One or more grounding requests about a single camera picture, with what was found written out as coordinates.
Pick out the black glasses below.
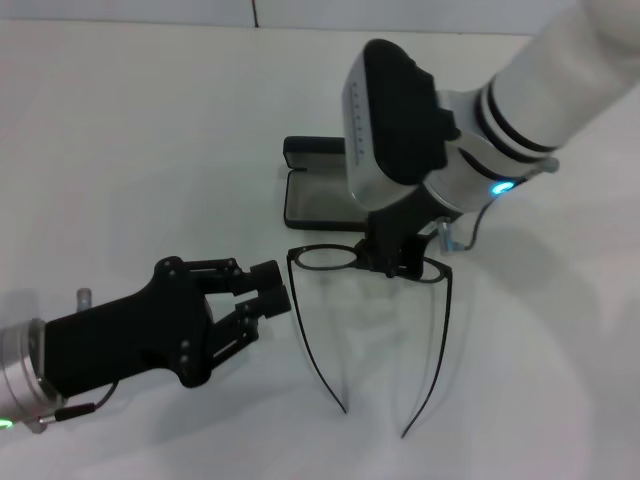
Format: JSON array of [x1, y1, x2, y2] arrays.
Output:
[[285, 243, 456, 441]]

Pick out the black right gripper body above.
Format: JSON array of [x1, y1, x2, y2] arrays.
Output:
[[364, 183, 442, 244]]

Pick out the black glasses case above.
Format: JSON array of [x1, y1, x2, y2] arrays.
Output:
[[282, 135, 369, 233]]

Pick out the right wrist cable with plug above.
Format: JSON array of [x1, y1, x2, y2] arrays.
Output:
[[436, 156, 561, 254]]

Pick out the wrist cable with plug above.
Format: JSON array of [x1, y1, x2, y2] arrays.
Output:
[[33, 381, 122, 427], [436, 156, 561, 254]]

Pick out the left wrist cable with plug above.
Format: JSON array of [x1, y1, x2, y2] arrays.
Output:
[[33, 381, 122, 427]]

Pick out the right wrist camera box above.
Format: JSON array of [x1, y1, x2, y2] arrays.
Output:
[[341, 39, 462, 212]]

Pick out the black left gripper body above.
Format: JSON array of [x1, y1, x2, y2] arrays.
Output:
[[43, 255, 217, 402]]

